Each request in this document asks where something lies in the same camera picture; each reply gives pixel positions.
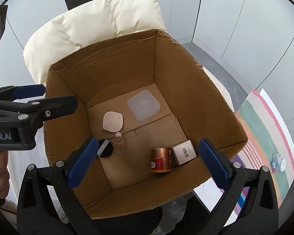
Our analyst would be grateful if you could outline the person's dark pants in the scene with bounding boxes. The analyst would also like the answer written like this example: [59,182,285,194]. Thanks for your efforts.
[92,195,212,235]

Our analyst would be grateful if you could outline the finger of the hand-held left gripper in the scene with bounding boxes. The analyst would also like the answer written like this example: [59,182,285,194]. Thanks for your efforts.
[0,95,78,128]
[0,84,46,104]

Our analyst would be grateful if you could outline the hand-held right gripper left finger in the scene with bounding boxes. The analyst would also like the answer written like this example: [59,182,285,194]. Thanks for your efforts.
[16,136,106,235]

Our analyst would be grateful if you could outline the black round disc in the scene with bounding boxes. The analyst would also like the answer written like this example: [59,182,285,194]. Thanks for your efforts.
[97,139,114,158]

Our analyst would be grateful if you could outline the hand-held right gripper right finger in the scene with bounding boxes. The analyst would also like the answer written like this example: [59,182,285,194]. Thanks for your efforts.
[198,138,280,235]

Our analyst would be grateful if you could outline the white square plastic container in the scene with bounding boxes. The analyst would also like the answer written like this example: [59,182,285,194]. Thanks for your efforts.
[127,90,161,122]

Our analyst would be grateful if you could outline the pink rounded makeup sponge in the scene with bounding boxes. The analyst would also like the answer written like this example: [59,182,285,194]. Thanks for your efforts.
[102,111,124,133]

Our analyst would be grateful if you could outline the blue and white small gadget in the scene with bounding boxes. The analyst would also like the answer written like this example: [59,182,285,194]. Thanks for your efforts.
[271,153,281,173]

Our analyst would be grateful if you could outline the pastel striped mat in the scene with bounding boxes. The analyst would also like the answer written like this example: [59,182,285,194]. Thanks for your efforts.
[220,89,294,217]

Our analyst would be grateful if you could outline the red and gold can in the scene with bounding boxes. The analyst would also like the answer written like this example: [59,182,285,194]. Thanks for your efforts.
[150,147,174,174]

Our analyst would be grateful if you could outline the brown cardboard box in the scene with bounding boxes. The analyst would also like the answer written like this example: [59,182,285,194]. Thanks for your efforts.
[43,29,249,220]

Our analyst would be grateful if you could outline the small clear plastic bottle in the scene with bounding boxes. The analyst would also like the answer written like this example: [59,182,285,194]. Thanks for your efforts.
[114,132,126,154]

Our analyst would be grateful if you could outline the person's left hand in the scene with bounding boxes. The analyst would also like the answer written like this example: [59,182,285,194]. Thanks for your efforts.
[0,150,11,205]

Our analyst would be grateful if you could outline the cream padded chair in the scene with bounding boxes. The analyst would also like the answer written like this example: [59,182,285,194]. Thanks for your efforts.
[23,0,235,115]

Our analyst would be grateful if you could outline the small white barcode box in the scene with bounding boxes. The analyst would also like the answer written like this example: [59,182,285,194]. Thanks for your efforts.
[172,140,197,166]

